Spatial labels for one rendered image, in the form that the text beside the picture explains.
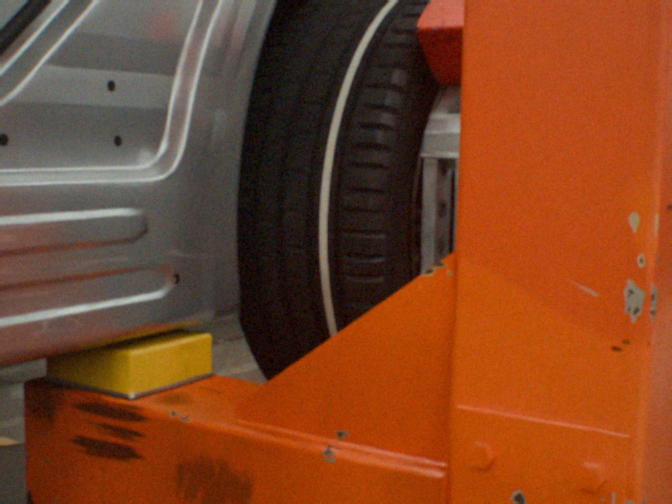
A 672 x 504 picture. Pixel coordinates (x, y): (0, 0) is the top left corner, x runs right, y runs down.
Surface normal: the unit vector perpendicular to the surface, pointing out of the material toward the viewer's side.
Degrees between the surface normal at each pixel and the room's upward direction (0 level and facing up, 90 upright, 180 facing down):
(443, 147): 90
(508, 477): 90
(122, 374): 90
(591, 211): 90
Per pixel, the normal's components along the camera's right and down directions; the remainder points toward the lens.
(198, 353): 0.84, 0.07
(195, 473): -0.54, 0.09
